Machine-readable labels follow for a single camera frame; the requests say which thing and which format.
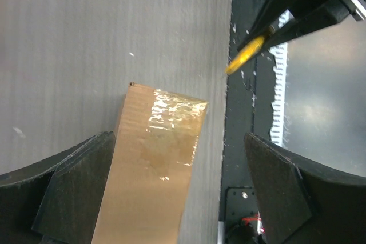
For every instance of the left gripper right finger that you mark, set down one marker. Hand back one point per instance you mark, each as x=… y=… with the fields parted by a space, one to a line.
x=303 y=201

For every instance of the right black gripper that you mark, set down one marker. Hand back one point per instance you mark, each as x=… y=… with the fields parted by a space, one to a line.
x=285 y=20

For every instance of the white slotted cable duct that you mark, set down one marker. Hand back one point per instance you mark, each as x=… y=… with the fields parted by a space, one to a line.
x=280 y=53

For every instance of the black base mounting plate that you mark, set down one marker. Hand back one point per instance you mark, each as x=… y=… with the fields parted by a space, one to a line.
x=249 y=97

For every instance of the yellow utility knife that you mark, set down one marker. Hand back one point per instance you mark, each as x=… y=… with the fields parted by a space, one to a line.
x=249 y=50

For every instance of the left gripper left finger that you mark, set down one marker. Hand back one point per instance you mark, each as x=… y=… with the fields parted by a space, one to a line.
x=57 y=200

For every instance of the brown cardboard express box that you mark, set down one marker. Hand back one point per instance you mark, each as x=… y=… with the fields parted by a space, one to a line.
x=157 y=133

